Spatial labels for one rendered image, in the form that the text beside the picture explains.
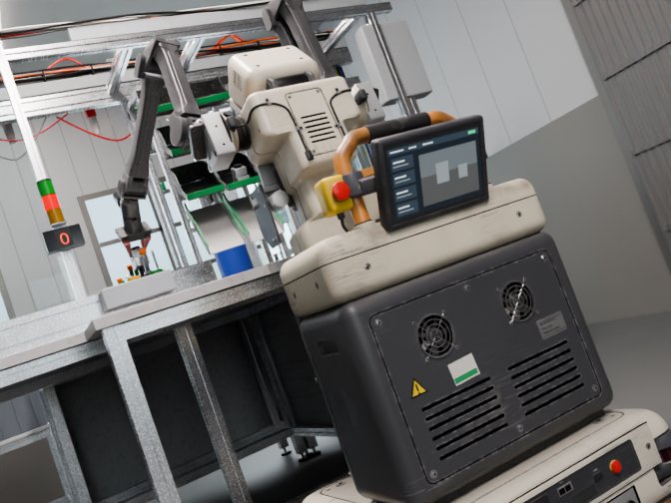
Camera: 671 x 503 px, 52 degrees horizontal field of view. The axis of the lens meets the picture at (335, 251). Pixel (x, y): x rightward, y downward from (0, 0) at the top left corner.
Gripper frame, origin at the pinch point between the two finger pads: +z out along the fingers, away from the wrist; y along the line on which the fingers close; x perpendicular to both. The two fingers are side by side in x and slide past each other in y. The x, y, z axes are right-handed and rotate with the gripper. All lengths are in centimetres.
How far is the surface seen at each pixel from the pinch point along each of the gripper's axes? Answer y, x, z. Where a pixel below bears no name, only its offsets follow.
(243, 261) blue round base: -62, -50, 52
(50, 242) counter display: 23.2, -15.3, -3.7
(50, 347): 37, 35, 0
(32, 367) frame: 42, 35, 4
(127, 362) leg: 23, 61, -8
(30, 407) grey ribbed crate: 37, -116, 148
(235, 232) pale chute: -32.7, 6.7, -1.4
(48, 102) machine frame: -8, -141, -7
